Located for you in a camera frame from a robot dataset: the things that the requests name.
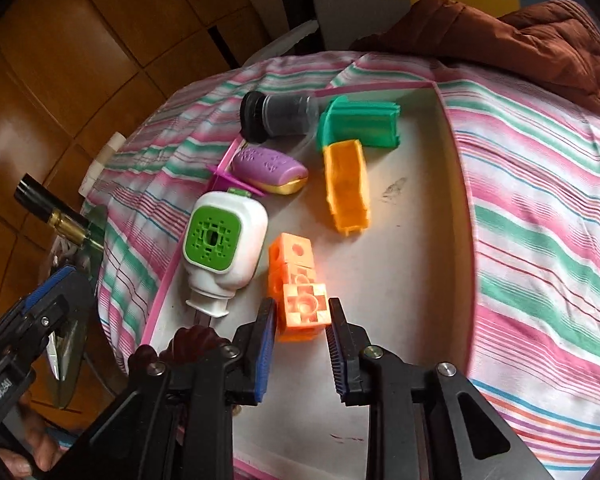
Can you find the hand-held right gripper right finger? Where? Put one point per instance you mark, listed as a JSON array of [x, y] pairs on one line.
[[336, 355]]

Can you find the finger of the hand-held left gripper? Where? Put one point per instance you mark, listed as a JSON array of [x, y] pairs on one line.
[[55, 282]]

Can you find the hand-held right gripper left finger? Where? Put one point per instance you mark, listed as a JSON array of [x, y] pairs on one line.
[[265, 355]]

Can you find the orange building blocks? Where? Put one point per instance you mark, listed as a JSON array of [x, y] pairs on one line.
[[297, 305]]

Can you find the dark brown hair claw clip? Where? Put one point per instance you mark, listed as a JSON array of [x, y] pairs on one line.
[[195, 342]]

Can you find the white green plug-in diffuser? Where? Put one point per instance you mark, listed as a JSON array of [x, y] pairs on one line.
[[240, 250]]

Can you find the pink rimmed white tray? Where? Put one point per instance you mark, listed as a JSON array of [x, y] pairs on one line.
[[410, 260]]

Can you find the orange toy bin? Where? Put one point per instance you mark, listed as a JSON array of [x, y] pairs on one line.
[[347, 185]]

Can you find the purple oval plastic case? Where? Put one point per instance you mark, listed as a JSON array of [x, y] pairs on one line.
[[265, 167]]

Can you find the green plastic spool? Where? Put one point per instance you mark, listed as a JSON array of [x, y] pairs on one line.
[[365, 125]]

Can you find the clear jar with black lid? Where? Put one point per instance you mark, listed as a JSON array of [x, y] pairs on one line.
[[285, 115]]

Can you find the person's left hand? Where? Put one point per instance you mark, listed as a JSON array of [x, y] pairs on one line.
[[42, 452]]

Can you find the black gold tube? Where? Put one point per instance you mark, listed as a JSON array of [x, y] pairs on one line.
[[55, 215]]

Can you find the brown quilted blanket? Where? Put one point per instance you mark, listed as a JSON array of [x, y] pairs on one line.
[[530, 35]]

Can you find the white plastic post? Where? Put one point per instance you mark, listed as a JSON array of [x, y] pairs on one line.
[[102, 160]]

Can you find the white bed rail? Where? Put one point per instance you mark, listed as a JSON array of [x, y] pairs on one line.
[[295, 35]]

